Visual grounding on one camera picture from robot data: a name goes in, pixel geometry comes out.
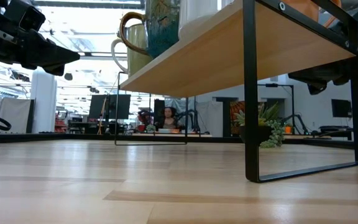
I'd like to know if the green succulent in black pot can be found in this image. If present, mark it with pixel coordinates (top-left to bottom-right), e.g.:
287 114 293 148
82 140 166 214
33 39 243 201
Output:
233 102 287 149

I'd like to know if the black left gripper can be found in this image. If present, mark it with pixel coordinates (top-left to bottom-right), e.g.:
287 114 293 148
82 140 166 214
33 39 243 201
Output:
0 0 81 77

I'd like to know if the white partition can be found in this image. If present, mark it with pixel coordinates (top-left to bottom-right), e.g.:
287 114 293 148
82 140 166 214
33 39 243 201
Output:
0 98 35 134

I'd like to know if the black wall screen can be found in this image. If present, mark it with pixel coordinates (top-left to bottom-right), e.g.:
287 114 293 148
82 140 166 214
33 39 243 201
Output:
331 98 352 118

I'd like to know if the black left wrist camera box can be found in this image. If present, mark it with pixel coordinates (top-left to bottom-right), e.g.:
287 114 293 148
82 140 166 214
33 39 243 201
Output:
3 0 47 32

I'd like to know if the brown glazed mug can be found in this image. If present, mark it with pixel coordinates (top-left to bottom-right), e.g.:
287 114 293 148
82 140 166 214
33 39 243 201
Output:
119 0 181 59

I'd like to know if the white curtain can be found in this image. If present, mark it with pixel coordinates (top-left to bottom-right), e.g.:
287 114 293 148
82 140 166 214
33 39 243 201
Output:
196 100 224 138

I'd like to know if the wooden tray with black handles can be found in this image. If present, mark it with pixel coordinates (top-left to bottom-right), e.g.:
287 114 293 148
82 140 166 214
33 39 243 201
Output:
114 0 358 184

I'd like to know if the orange picture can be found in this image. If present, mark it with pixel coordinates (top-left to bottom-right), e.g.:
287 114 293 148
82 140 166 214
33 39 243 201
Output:
230 101 246 135

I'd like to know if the white pillar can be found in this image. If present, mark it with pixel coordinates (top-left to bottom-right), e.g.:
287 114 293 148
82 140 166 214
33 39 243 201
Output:
30 67 58 134

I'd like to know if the person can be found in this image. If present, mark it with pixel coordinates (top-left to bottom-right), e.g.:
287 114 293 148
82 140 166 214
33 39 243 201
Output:
157 106 181 131

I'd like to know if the pale green mug white handle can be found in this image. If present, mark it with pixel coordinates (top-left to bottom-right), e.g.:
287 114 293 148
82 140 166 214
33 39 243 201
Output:
111 23 154 77

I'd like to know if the black computer monitor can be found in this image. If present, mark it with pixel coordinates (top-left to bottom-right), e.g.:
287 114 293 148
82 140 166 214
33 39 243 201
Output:
108 94 132 120
88 94 109 120

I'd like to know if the black metal table frame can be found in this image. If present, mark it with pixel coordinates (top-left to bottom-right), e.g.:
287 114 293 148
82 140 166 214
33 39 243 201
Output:
0 133 358 151

